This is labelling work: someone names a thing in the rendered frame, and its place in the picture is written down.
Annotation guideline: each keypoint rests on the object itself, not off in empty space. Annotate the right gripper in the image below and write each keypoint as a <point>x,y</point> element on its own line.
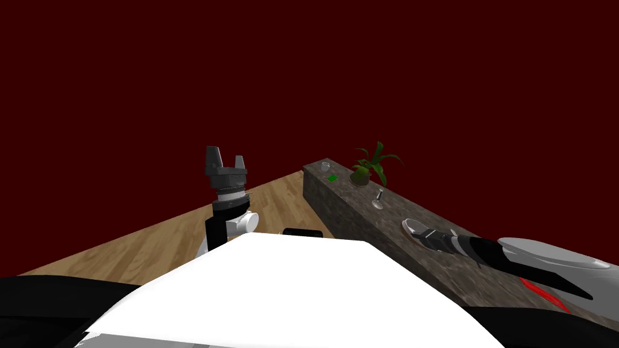
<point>437,240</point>

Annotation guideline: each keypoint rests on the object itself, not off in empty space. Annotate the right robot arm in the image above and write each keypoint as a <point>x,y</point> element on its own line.
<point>488,252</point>

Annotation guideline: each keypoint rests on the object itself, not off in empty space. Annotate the silver stemmed cup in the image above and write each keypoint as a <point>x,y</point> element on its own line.
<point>378,200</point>

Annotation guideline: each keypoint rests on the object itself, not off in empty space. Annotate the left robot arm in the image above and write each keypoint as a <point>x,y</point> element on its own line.
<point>217,232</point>

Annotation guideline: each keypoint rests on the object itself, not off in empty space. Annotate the clear drinking glass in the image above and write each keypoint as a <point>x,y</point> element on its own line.
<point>325,166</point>

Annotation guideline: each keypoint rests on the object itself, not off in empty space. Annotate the green potted plant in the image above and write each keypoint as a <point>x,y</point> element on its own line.
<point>370,169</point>

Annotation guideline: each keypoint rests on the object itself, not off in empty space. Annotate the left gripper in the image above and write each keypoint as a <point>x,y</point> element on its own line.
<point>226,178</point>

